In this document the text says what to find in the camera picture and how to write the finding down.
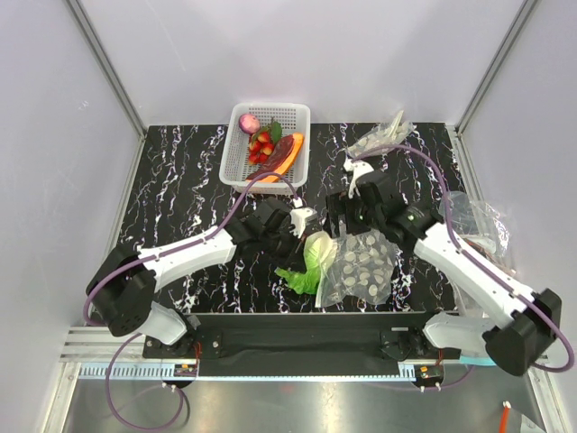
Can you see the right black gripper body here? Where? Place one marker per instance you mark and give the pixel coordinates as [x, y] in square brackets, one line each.
[358, 219]

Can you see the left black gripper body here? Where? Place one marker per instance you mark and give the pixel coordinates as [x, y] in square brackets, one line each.
[284, 248]

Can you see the green lettuce head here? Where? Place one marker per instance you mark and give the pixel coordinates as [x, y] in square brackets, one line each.
[311, 261]

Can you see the zip bag with white slices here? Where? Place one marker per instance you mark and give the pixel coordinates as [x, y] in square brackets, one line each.
[359, 266]

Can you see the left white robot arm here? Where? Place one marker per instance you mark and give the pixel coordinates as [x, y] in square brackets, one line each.
[123, 289]

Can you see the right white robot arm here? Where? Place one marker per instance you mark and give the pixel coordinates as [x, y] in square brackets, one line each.
[521, 324]

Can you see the back bag of slices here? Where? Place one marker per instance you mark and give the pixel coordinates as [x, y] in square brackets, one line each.
[382, 137]

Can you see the blue-zip bag of slices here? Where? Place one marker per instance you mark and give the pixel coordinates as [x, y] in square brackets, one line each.
[476, 361]

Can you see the orange papaya slice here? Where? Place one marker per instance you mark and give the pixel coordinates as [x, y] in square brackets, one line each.
[281, 158]

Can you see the crumpled clear bags pile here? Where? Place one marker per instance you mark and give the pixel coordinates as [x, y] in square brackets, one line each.
[482, 227]

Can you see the red cherry bunch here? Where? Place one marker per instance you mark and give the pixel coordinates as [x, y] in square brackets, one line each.
[263, 142]

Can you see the purple onion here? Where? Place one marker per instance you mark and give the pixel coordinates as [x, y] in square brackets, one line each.
[249, 124]

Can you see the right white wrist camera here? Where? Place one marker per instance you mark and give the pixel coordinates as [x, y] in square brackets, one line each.
[356, 169]

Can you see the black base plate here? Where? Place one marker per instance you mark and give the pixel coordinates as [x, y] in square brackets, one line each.
[394, 335]

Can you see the white slotted cable duct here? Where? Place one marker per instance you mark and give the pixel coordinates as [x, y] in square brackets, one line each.
[211, 372]

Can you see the right aluminium frame post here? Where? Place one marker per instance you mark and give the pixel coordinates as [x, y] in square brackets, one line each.
[517, 26]

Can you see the aluminium frame post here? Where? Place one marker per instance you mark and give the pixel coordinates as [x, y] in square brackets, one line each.
[517, 26]
[94, 43]

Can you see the left aluminium frame post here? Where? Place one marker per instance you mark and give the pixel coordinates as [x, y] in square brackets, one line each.
[94, 43]

